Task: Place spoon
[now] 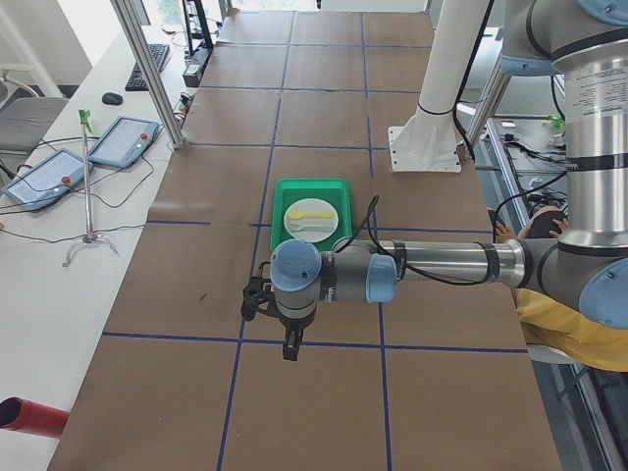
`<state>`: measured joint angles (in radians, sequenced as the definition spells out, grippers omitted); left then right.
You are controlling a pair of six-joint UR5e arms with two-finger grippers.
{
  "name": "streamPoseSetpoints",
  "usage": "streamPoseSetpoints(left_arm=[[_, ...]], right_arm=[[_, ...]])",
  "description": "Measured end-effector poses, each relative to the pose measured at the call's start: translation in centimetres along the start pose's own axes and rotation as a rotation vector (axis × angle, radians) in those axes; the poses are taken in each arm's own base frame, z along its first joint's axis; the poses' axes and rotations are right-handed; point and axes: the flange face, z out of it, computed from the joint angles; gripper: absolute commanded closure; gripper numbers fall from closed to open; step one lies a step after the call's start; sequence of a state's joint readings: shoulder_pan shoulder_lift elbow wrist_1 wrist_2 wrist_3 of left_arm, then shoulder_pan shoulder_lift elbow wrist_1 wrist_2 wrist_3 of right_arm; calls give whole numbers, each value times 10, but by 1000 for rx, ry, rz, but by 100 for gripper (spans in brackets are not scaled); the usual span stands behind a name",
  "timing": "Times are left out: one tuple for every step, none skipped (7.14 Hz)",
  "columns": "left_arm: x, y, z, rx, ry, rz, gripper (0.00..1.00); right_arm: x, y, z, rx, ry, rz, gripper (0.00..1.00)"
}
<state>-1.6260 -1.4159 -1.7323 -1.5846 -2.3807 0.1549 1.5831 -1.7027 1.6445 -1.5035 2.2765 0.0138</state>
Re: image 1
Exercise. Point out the near blue teach pendant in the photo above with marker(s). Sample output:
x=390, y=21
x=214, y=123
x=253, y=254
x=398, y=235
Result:
x=46, y=182

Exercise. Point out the metal stand with green clip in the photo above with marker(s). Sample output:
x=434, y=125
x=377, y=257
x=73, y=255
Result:
x=91, y=236

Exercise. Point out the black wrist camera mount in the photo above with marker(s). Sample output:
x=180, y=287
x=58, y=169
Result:
x=257, y=297

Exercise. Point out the far blue teach pendant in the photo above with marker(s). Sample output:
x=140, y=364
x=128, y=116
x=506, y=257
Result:
x=123, y=142

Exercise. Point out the person in yellow shirt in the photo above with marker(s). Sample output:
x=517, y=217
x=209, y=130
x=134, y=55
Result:
x=545, y=321

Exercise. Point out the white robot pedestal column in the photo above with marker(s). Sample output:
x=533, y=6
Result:
x=427, y=142

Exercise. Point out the aluminium frame post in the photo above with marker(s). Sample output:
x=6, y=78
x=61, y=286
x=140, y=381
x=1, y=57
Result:
x=132, y=29

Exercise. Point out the black computer mouse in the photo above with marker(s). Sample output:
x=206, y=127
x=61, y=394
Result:
x=111, y=98

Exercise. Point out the pale green plastic spoon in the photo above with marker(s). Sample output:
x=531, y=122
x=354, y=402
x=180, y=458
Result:
x=319, y=226

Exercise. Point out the grey office chair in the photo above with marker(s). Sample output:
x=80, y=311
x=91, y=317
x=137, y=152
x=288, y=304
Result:
x=26, y=120

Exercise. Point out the black power strip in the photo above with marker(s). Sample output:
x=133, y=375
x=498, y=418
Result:
x=195, y=65

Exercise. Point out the yellow plastic spoon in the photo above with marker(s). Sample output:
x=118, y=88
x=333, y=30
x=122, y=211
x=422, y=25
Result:
x=297, y=215

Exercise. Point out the red cylinder tube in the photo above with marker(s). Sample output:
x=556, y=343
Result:
x=25, y=416

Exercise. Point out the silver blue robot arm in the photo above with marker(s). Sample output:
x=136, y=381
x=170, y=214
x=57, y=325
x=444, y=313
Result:
x=585, y=268

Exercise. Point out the blue teach pendant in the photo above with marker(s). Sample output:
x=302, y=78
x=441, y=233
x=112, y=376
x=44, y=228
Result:
x=46, y=182
x=123, y=142

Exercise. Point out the white round plate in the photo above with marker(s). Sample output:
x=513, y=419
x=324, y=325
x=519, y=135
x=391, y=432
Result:
x=311, y=205

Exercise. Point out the horizontal blue tape line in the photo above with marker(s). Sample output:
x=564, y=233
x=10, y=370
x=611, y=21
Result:
x=327, y=344

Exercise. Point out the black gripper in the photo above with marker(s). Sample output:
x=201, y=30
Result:
x=294, y=327

